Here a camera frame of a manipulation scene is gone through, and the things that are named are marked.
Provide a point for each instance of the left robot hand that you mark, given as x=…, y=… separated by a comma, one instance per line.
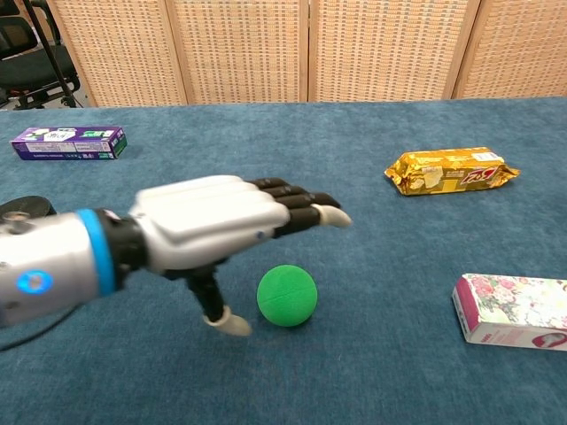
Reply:
x=208, y=217

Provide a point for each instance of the green ball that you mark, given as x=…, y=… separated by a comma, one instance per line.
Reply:
x=288, y=295

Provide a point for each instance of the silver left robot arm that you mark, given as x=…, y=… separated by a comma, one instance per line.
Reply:
x=53, y=252

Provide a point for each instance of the purple toothpaste box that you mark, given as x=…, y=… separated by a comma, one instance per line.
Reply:
x=66, y=148

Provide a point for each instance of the glass jar with black lid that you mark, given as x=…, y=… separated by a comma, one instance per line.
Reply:
x=26, y=206

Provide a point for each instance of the pink floral box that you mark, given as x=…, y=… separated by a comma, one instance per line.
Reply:
x=509, y=305

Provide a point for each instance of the woven rattan screen panel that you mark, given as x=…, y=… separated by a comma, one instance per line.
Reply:
x=239, y=48
x=119, y=48
x=518, y=48
x=385, y=48

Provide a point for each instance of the blue tablecloth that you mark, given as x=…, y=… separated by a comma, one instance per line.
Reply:
x=376, y=265

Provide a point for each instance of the black stand pole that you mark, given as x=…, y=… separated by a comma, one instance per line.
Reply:
x=52, y=48

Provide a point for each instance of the black office chair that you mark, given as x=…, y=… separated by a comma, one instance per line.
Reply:
x=26, y=66

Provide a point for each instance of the gold foil biscuit pack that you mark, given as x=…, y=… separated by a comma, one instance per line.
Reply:
x=447, y=175

